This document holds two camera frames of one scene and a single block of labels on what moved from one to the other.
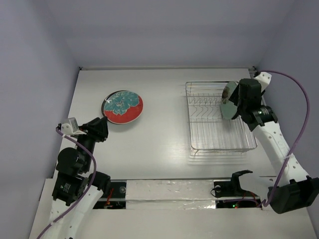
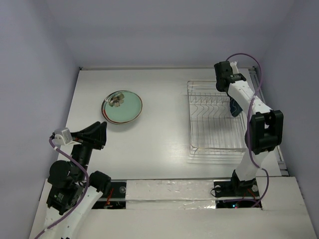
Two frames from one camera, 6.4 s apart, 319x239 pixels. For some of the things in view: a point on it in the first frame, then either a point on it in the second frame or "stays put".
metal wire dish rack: [210, 134] stays put
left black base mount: [114, 198] stays put
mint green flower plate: [229, 109] to [121, 107]
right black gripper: [241, 98] to [234, 109]
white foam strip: [152, 194] stays put
